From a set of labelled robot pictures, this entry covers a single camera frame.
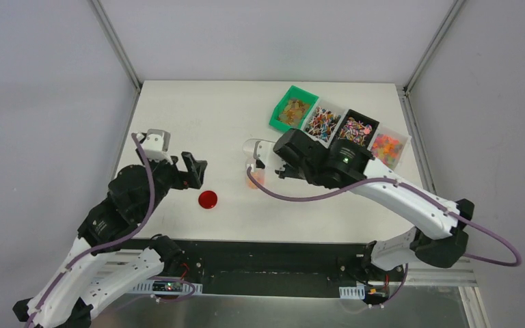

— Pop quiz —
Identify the clear plastic jar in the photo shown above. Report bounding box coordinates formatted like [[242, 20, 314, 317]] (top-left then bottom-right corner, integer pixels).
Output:
[[245, 159, 265, 189]]

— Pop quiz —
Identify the clear plastic scoop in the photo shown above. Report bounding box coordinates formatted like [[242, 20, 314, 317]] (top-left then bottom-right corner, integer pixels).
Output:
[[243, 138, 275, 159]]

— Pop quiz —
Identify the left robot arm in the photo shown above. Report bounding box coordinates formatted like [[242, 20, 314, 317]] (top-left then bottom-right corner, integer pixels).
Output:
[[12, 152, 208, 327]]

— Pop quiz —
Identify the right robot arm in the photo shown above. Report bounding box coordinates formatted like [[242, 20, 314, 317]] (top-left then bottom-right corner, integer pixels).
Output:
[[271, 128, 474, 280]]

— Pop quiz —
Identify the red jar lid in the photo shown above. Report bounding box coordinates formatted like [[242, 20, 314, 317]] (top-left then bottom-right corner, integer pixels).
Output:
[[198, 190, 218, 209]]

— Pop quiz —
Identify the white lollipop bin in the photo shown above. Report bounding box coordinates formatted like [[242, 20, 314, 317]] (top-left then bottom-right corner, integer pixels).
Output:
[[301, 98, 348, 148]]

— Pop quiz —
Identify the black candy bin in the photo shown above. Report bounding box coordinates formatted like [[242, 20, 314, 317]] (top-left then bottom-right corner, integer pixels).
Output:
[[335, 109, 380, 148]]

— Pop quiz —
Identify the green candy bin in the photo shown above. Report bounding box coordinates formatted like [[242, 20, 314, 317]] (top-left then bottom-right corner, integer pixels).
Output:
[[269, 85, 319, 132]]

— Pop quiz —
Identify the white gummy bin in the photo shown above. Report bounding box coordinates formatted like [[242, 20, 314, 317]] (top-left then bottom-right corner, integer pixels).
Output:
[[368, 124, 412, 170]]

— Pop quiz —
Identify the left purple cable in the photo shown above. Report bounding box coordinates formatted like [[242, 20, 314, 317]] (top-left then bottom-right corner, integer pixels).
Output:
[[25, 132, 157, 328]]

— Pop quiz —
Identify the purple cable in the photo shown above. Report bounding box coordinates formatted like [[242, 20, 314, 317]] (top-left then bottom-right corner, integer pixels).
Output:
[[25, 132, 157, 328], [245, 166, 523, 268]]

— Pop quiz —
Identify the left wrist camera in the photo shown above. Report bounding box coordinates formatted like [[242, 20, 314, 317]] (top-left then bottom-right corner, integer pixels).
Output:
[[135, 129, 174, 164]]

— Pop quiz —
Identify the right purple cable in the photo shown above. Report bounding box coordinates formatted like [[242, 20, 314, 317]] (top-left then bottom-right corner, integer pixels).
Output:
[[245, 166, 523, 268]]

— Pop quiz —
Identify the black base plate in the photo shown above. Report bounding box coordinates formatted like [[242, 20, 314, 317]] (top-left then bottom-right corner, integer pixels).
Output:
[[126, 238, 408, 299]]

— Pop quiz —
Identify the aluminium frame rail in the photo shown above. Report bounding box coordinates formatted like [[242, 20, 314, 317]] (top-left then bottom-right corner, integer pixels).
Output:
[[405, 267, 478, 287]]

